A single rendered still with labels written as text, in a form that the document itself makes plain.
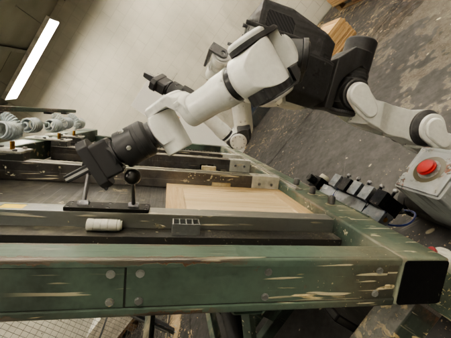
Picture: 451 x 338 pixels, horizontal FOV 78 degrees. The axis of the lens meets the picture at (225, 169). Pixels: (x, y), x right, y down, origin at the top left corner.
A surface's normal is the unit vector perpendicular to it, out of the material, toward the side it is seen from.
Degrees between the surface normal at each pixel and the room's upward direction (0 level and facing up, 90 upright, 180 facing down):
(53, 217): 90
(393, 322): 0
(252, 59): 91
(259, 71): 91
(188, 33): 90
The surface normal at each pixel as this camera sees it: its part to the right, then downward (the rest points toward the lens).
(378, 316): -0.79, -0.55
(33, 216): 0.19, 0.18
